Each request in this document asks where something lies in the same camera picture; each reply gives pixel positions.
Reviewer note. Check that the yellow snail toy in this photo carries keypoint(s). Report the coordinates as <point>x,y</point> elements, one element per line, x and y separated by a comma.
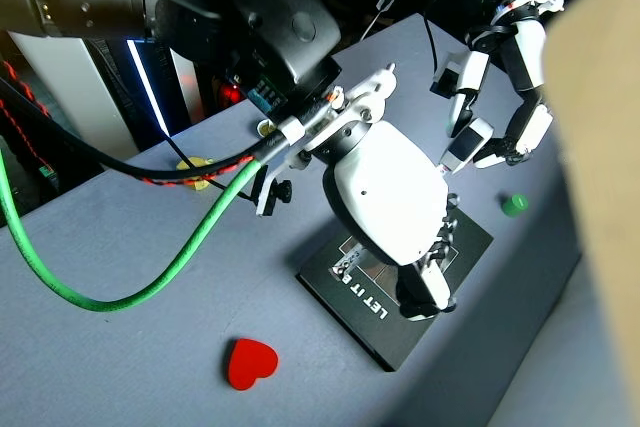
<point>200,186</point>

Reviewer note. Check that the red heart block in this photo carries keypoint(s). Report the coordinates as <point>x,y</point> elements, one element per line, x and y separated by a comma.
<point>250,364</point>

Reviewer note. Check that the beige blurred board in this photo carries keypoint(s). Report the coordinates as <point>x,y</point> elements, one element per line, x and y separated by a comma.
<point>600,147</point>

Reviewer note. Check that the small cup with spoon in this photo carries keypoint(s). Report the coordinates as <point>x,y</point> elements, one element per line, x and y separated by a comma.
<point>262,128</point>

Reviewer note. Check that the grey table cloth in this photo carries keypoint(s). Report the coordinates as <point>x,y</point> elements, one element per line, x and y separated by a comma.
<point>125,347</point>

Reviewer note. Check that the green cylinder block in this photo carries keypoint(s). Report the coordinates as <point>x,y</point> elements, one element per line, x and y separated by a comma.
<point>515,204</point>

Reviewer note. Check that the black Let It Be album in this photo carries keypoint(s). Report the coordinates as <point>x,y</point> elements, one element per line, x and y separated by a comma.
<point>390,342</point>

